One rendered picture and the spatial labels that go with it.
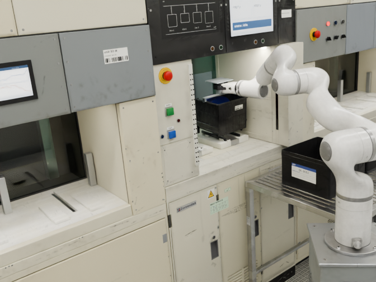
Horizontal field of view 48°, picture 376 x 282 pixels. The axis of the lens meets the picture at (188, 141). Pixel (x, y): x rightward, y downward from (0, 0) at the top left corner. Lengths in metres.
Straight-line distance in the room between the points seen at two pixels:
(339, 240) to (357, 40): 1.46
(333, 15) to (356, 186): 1.27
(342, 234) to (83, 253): 0.97
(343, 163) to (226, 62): 1.25
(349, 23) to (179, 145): 1.32
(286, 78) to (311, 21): 0.75
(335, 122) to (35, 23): 1.07
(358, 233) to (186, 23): 1.03
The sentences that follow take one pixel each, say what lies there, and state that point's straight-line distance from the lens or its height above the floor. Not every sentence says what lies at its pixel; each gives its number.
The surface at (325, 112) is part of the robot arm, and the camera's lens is 1.56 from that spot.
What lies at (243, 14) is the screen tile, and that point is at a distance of 2.00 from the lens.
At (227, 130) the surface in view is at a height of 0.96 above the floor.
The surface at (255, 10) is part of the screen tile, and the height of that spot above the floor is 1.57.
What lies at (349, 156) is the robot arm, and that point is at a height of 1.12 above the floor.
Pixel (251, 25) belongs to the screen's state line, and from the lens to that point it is 2.04.
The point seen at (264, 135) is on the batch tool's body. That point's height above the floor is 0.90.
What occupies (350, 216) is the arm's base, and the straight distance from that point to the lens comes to 1.54.
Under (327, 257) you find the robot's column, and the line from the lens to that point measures 1.55.
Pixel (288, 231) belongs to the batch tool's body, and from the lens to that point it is 2.56.
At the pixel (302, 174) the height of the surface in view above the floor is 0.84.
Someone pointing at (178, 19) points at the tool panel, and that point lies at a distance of 1.76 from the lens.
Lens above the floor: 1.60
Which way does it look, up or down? 17 degrees down
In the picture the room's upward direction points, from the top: 5 degrees counter-clockwise
